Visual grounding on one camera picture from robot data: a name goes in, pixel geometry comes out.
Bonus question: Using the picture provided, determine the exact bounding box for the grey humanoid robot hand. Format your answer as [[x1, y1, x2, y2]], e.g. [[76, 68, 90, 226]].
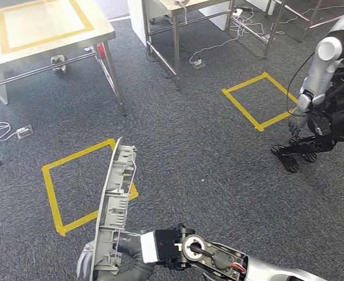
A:
[[288, 110, 308, 137]]

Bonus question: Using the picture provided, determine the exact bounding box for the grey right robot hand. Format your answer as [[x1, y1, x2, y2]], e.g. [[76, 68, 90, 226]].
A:
[[76, 232, 156, 281]]

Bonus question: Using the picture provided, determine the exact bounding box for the grey plastic wheel hubcap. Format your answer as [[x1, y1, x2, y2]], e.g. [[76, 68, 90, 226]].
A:
[[89, 136, 138, 281]]

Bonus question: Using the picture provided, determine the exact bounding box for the stainless steel workbench table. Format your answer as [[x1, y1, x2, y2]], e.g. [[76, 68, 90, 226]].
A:
[[0, 0, 128, 167]]

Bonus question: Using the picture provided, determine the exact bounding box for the yellow workbench tape outline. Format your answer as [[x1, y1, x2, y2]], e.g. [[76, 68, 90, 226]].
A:
[[0, 0, 94, 55]]

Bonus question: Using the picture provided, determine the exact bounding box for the black humanoid robot body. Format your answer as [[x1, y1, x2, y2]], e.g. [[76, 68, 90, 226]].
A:
[[271, 27, 344, 173]]

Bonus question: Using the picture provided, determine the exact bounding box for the yellow floor tape square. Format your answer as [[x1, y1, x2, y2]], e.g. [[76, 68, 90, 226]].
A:
[[42, 138, 138, 237], [221, 71, 298, 133]]

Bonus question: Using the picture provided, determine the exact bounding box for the low white panel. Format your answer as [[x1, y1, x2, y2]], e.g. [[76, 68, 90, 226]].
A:
[[199, 2, 231, 32]]

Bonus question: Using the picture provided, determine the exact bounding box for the tall white panel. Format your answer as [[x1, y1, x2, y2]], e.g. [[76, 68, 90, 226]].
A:
[[127, 0, 150, 36]]

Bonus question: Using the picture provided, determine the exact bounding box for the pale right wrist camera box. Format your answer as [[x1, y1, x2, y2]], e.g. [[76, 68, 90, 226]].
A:
[[140, 231, 159, 265]]

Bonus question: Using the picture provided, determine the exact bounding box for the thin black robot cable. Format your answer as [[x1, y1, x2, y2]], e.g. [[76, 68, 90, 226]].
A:
[[286, 52, 314, 117]]

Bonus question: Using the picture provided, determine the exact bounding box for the white floor cable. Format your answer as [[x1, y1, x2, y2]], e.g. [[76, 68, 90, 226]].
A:
[[189, 5, 285, 65], [0, 122, 18, 150]]

